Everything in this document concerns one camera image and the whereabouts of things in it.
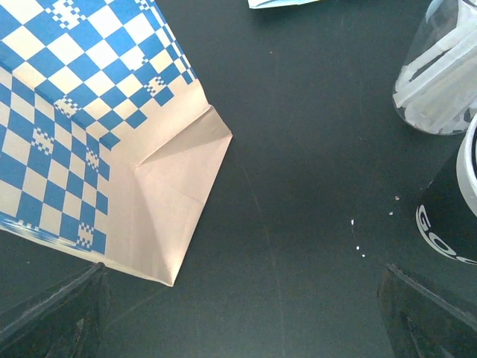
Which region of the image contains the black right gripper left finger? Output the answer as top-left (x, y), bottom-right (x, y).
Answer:
top-left (1, 263), bottom-right (110, 357)

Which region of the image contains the stack of paper cups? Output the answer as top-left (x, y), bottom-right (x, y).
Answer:
top-left (415, 118), bottom-right (476, 265)

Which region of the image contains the blue checkered paper bag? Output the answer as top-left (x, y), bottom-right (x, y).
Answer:
top-left (1, 0), bottom-right (233, 286)

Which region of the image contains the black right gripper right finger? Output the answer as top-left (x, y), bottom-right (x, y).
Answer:
top-left (377, 264), bottom-right (476, 357)

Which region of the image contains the light blue paper bag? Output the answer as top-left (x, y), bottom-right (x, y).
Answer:
top-left (247, 0), bottom-right (319, 10)

